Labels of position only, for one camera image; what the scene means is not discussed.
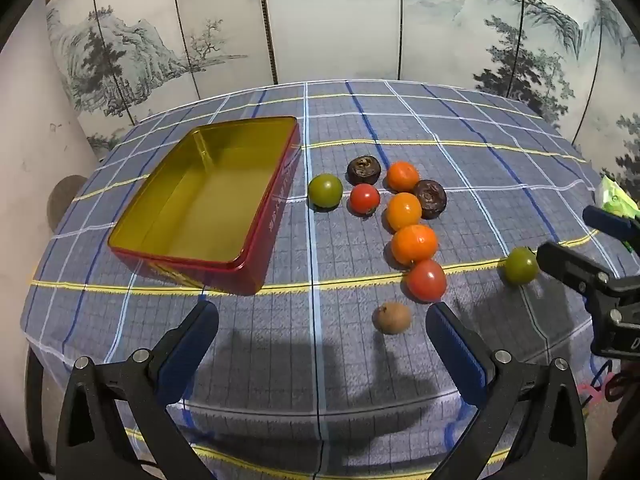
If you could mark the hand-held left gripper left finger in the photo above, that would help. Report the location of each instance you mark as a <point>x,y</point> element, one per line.
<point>192,347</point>

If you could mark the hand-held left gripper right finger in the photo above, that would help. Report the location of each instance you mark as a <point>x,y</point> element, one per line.
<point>457,347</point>

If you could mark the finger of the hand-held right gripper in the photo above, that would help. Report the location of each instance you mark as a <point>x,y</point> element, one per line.
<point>565,262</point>
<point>607,221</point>

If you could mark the green tomato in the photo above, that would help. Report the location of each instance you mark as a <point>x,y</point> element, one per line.
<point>521,265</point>
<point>325,191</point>

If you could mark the orange tangerine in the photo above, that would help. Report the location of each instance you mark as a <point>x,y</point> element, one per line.
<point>414,244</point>
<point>403,210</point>
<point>402,176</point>

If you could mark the dark brown round fruit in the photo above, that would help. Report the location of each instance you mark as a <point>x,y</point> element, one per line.
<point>364,170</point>
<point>431,199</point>

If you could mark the red and gold tin box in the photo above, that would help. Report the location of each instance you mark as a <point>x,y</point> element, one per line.
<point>210,195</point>

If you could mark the green packet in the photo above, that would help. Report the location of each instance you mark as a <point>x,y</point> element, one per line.
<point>617,197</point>

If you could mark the brown kiwi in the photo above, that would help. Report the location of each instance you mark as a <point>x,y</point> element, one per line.
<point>391,317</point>

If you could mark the red tomato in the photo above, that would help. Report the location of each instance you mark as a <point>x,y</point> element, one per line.
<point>426,280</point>
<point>364,198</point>

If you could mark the blue plaid tablecloth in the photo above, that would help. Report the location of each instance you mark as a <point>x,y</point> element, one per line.
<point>450,125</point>

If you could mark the round grey stool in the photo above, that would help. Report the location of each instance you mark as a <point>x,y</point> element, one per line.
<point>65,200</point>

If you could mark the landscape painted folding screen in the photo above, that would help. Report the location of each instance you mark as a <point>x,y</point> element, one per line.
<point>350,20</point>

